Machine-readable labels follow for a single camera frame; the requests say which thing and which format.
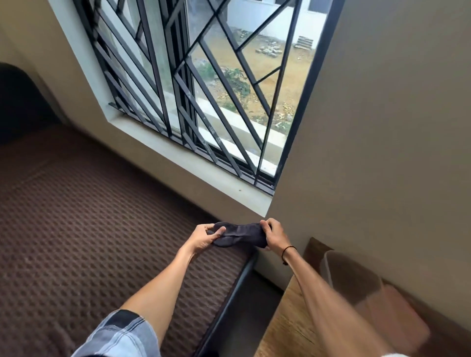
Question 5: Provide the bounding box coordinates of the person's left hand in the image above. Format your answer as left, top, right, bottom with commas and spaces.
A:
182, 223, 227, 259

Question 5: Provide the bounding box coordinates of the person's right hand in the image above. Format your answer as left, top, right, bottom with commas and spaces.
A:
259, 218, 294, 255

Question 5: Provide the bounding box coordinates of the dark grey sock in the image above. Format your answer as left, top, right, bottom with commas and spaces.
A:
209, 221, 269, 249

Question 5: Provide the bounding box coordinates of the person's right forearm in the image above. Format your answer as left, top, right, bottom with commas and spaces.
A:
283, 248, 392, 357

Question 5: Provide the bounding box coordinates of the person's left forearm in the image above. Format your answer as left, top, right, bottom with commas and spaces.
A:
121, 247, 197, 348

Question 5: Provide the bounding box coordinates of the wooden side table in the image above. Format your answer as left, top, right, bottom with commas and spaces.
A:
254, 237, 471, 357

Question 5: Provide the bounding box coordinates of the clear plastic container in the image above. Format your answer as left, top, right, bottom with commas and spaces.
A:
319, 250, 432, 351

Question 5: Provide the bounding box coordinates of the brown patterned mattress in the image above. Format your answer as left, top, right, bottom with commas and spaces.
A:
0, 124, 257, 357

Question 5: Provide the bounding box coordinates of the black metal window grille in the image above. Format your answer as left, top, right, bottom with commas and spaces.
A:
73, 0, 307, 186

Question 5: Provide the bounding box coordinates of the striped grey shirt sleeve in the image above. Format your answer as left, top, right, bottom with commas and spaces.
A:
71, 309, 161, 357

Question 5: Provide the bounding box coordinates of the green shrub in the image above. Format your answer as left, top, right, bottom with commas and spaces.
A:
197, 61, 252, 100

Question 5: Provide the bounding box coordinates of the pile of stones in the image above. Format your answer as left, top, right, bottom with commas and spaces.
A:
255, 41, 285, 59

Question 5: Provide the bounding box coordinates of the dark headboard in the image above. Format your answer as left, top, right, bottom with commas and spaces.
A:
0, 63, 62, 146

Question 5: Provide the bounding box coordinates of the black bed frame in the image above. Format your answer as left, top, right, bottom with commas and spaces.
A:
194, 249, 259, 357

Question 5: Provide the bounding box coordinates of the black window frame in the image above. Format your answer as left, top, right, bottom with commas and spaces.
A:
108, 0, 346, 196

